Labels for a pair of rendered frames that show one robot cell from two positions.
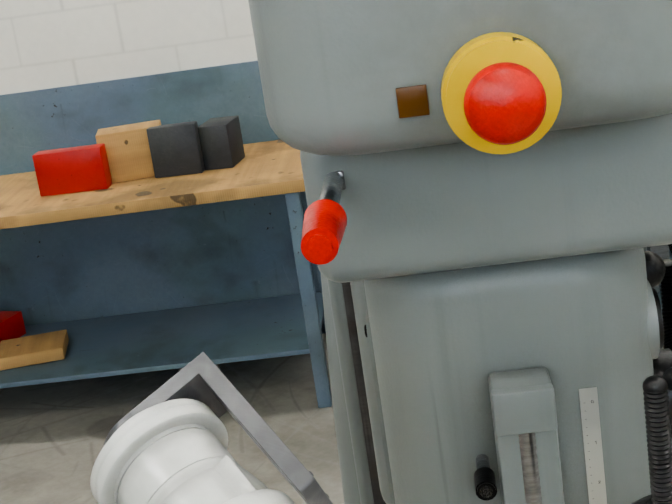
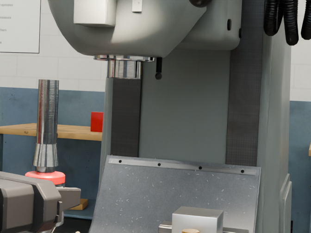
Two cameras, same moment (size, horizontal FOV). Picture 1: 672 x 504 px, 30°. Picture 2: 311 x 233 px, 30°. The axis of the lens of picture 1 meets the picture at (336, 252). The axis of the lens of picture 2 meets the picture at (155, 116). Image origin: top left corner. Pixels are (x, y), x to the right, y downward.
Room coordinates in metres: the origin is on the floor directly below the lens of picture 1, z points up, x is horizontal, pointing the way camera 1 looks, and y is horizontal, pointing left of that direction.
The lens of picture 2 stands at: (0.08, -0.31, 1.27)
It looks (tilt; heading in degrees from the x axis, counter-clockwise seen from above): 3 degrees down; 11
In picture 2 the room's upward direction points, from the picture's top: 2 degrees clockwise
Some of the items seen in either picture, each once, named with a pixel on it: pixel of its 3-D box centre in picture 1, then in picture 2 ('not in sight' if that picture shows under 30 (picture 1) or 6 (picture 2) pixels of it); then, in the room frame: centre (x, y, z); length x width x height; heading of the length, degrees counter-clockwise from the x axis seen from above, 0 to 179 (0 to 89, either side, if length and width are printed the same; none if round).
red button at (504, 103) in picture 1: (504, 101); not in sight; (0.61, -0.09, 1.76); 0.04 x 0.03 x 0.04; 85
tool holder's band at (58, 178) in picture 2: not in sight; (45, 177); (0.73, -0.06, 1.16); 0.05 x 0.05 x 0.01
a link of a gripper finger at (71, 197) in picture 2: not in sight; (62, 200); (0.72, -0.08, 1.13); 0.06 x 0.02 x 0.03; 154
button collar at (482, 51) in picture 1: (500, 93); not in sight; (0.63, -0.09, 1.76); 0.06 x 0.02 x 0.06; 85
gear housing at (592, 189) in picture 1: (485, 135); not in sight; (0.90, -0.12, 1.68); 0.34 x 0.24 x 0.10; 175
